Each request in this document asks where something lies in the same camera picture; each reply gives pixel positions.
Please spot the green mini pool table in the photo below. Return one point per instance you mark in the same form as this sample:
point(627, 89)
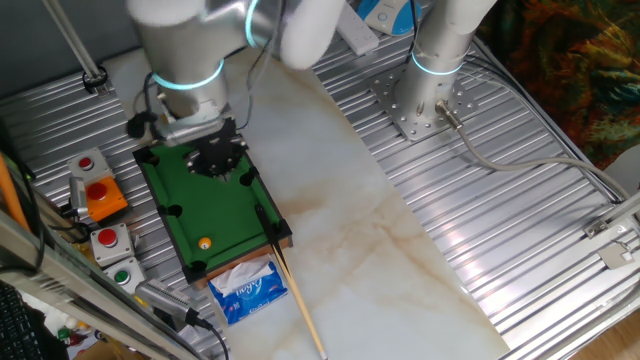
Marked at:
point(200, 210)

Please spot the small metal bracket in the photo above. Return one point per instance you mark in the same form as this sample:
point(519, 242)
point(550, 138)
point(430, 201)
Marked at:
point(595, 228)

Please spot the blue tissue pack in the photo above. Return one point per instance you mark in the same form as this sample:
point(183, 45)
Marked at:
point(252, 300)

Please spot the black pole clamp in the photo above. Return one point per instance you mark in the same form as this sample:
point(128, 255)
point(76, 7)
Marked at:
point(95, 80)

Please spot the grey box green button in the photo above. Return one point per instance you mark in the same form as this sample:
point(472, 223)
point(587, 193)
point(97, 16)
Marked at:
point(125, 276)

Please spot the ribbed silver camera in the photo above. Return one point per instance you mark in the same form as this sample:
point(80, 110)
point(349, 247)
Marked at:
point(162, 297)

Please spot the metal tripod pole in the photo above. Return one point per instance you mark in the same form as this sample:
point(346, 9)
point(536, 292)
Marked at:
point(72, 37)

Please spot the yellow pool ball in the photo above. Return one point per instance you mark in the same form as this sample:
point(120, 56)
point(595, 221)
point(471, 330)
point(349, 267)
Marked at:
point(205, 243)

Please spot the wooden pool cue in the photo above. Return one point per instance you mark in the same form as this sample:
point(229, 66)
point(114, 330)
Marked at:
point(300, 300)

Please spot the grey metal tag plate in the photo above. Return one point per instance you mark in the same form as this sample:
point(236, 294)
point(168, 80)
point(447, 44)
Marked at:
point(615, 256)

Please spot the aluminium frame bar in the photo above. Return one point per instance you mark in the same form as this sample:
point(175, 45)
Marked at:
point(75, 292)

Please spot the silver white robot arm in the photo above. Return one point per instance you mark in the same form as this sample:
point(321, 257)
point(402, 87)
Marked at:
point(185, 50)

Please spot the grey box large red button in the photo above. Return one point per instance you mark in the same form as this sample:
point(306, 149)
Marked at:
point(112, 245)

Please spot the orange pole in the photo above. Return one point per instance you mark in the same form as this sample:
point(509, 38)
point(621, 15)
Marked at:
point(11, 195)

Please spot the black keyboard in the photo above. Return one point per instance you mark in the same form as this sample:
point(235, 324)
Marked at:
point(17, 325)

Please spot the blue white device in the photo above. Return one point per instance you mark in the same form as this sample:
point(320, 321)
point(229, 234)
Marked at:
point(387, 17)

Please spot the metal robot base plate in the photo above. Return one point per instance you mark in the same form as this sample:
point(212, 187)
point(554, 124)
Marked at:
point(400, 112)

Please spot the orange box red button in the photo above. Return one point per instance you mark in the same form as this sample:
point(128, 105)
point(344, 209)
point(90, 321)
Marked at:
point(106, 200)

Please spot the small silver camera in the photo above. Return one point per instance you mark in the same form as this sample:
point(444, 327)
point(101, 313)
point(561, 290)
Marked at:
point(77, 195)

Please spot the grey box small red button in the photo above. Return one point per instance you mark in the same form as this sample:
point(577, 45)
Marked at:
point(90, 164)

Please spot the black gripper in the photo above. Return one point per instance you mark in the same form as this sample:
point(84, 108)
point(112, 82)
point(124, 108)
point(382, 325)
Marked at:
point(217, 150)

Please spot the colourful patterned cloth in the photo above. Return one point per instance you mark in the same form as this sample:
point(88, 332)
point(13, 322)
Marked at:
point(565, 65)

